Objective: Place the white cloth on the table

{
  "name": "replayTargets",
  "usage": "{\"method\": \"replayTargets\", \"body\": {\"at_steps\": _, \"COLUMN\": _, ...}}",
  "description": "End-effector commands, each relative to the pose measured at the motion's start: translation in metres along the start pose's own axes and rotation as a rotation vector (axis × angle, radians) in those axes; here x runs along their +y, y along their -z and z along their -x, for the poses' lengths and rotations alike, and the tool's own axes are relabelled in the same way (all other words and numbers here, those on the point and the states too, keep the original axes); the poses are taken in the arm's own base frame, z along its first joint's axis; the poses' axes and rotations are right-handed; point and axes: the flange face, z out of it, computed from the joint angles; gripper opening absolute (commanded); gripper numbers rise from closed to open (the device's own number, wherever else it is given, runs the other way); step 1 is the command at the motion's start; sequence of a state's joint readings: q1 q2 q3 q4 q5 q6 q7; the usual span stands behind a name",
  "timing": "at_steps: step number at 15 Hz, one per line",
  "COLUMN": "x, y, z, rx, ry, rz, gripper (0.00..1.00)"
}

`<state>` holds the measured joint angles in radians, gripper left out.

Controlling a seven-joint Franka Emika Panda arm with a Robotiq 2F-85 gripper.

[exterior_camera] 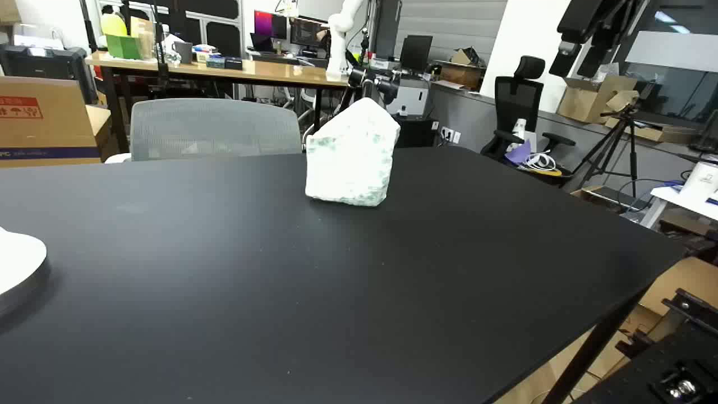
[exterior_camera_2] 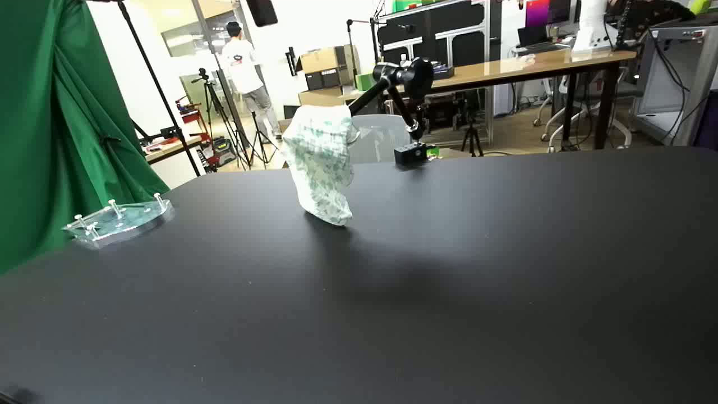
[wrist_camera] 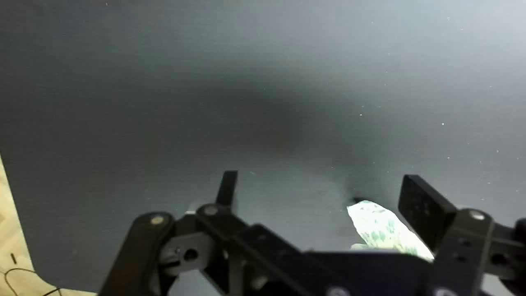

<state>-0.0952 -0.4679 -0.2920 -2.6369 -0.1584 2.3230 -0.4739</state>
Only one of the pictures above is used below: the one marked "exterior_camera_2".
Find green backdrop curtain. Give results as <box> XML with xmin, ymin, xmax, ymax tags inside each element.
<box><xmin>0</xmin><ymin>0</ymin><xmax>165</xmax><ymax>274</ymax></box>

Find black camera tripod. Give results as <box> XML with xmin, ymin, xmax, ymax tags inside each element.
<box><xmin>194</xmin><ymin>71</ymin><xmax>248</xmax><ymax>171</ymax></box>

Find white green-patterned cloth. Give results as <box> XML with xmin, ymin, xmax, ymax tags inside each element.
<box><xmin>283</xmin><ymin>105</ymin><xmax>357</xmax><ymax>228</ymax></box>

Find black clamp-mounted camera arm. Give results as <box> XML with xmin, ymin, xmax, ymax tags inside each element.
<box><xmin>347</xmin><ymin>57</ymin><xmax>433</xmax><ymax>168</ymax></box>

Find cardboard boxes on shelf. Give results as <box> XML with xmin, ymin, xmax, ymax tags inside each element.
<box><xmin>300</xmin><ymin>46</ymin><xmax>357</xmax><ymax>90</ymax></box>

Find grey equipment cabinet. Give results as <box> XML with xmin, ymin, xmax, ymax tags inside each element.
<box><xmin>632</xmin><ymin>19</ymin><xmax>718</xmax><ymax>146</ymax></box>

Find person in white shirt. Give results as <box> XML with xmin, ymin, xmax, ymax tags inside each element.
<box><xmin>222</xmin><ymin>20</ymin><xmax>280</xmax><ymax>138</ymax></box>

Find black backdrop stand pole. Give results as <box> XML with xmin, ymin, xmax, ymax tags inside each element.
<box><xmin>114</xmin><ymin>0</ymin><xmax>199</xmax><ymax>177</ymax></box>

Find clear acrylic plate with standoffs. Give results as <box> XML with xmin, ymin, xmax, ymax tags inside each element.
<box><xmin>62</xmin><ymin>194</ymin><xmax>174</xmax><ymax>250</ymax></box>

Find wooden desk with black legs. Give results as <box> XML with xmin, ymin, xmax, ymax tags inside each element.
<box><xmin>298</xmin><ymin>50</ymin><xmax>634</xmax><ymax>150</ymax></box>

